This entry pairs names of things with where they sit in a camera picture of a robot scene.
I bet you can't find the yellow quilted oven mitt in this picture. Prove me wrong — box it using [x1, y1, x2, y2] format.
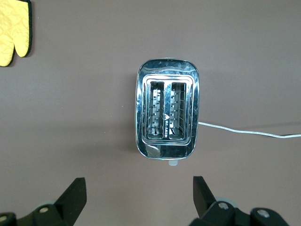
[0, 0, 33, 67]

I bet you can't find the silver beige two-slot toaster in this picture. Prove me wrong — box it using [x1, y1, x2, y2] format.
[135, 57, 200, 167]

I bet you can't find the brown table cover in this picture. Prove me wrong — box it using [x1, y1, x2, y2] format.
[0, 0, 301, 226]

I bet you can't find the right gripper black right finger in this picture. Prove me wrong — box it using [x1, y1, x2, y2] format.
[188, 176, 290, 226]

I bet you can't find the white toaster power cord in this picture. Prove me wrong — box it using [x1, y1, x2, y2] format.
[198, 121, 301, 138]

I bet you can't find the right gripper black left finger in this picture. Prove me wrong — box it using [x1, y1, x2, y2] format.
[0, 178, 87, 226]

